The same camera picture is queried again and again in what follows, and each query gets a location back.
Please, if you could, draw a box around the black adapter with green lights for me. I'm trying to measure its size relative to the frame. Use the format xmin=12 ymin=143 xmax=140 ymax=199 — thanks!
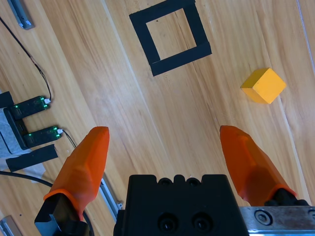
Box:
xmin=11 ymin=95 xmax=51 ymax=120
xmin=23 ymin=125 xmax=63 ymax=148

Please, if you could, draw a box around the black tape square outline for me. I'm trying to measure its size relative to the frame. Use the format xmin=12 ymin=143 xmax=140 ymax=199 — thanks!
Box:
xmin=129 ymin=0 xmax=212 ymax=77

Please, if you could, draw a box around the translucent masking tape piece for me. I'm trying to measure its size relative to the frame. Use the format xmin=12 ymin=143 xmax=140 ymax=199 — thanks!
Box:
xmin=0 ymin=157 xmax=47 ymax=183

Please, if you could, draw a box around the thick black cable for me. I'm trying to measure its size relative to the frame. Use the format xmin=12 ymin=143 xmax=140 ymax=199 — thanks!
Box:
xmin=0 ymin=171 xmax=94 ymax=236

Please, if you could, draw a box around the aluminium rail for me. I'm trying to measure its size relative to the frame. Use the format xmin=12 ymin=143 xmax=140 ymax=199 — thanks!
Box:
xmin=99 ymin=173 xmax=124 ymax=222
xmin=6 ymin=0 xmax=35 ymax=30
xmin=0 ymin=215 xmax=20 ymax=236

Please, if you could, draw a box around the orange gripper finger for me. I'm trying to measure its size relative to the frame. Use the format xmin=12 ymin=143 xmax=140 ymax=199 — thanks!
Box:
xmin=34 ymin=126 xmax=110 ymax=236
xmin=220 ymin=125 xmax=310 ymax=207

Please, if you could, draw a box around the thin black wire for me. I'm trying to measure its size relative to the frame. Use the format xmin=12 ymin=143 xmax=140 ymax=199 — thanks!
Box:
xmin=0 ymin=16 xmax=53 ymax=103
xmin=60 ymin=129 xmax=77 ymax=149

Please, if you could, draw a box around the black usb hub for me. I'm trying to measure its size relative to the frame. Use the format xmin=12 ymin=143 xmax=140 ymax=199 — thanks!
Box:
xmin=3 ymin=107 xmax=28 ymax=151

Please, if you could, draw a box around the yellow wooden block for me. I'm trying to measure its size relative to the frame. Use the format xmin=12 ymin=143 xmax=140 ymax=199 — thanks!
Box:
xmin=240 ymin=67 xmax=287 ymax=105

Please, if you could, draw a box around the long black tape strip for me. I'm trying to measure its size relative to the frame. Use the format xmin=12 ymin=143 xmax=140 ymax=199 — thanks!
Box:
xmin=6 ymin=144 xmax=59 ymax=173

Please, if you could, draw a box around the USB hub with green lights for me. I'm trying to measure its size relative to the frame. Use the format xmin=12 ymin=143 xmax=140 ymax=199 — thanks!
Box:
xmin=0 ymin=108 xmax=32 ymax=159

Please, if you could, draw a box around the small black tape piece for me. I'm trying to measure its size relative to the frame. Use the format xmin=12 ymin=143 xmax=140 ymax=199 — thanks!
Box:
xmin=0 ymin=91 xmax=15 ymax=109

